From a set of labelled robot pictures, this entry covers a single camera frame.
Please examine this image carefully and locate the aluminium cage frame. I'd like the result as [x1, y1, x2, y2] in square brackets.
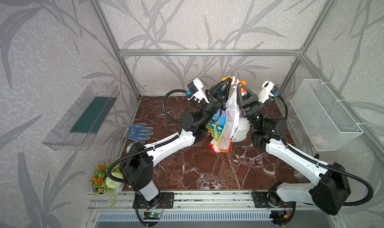
[83, 0, 384, 163]

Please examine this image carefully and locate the aluminium front rail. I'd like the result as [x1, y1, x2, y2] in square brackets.
[87, 190, 293, 212]

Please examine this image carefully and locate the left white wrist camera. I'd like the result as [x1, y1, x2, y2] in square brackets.
[187, 78, 210, 104]

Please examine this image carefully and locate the potted artificial flower plant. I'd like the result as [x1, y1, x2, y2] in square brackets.
[90, 163, 124, 207]

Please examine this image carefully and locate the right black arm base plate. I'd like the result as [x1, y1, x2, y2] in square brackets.
[251, 190, 296, 209]

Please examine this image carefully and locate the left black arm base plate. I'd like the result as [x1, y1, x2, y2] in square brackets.
[133, 192, 175, 209]

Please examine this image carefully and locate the pink object in basket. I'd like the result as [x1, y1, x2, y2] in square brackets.
[311, 135, 327, 147]

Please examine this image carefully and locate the white red rainbow jacket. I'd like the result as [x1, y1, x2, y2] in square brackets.
[207, 77, 250, 153]

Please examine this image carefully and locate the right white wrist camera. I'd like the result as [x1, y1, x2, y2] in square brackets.
[258, 81, 279, 104]

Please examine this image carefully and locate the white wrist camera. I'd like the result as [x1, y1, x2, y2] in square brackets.
[258, 81, 279, 104]
[187, 78, 210, 104]

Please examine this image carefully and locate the clear plastic wall shelf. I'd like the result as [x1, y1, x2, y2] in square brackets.
[43, 82, 120, 151]

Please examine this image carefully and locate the blue dotted work glove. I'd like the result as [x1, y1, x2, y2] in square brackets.
[125, 123, 153, 144]

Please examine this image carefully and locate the white wire mesh basket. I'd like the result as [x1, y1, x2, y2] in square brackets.
[290, 79, 364, 152]

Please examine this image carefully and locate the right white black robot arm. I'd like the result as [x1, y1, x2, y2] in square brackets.
[237, 83, 374, 216]

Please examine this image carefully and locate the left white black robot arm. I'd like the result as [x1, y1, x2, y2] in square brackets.
[107, 77, 234, 202]

